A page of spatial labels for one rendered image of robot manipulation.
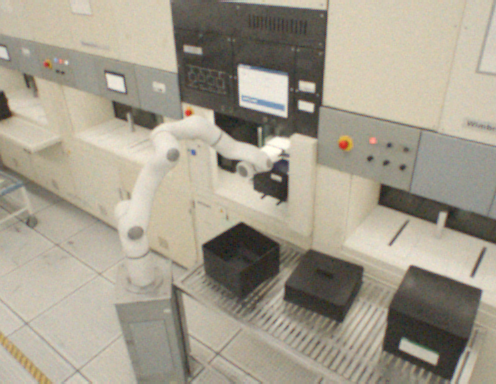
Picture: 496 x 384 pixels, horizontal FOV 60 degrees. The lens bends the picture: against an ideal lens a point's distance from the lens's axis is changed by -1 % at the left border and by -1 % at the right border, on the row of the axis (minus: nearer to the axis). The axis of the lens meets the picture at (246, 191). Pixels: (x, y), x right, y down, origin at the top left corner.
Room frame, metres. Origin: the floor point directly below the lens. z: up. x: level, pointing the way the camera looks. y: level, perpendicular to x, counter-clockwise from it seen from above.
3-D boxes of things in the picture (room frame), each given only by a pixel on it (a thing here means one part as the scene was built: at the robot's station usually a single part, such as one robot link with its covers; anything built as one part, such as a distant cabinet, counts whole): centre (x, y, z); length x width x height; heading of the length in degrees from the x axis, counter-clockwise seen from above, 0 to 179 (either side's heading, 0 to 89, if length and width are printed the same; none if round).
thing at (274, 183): (2.02, -0.19, 1.11); 0.24 x 0.20 x 0.32; 51
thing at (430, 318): (1.15, -0.72, 0.89); 0.29 x 0.29 x 0.25; 55
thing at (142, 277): (1.58, 0.53, 0.85); 0.19 x 0.19 x 0.18
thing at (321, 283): (1.46, -0.35, 0.83); 0.29 x 0.29 x 0.13; 58
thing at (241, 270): (1.62, 0.04, 0.85); 0.28 x 0.28 x 0.17; 43
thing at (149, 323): (1.58, 0.53, 0.38); 0.28 x 0.28 x 0.76; 6
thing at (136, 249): (1.61, 0.54, 1.07); 0.19 x 0.12 x 0.24; 24
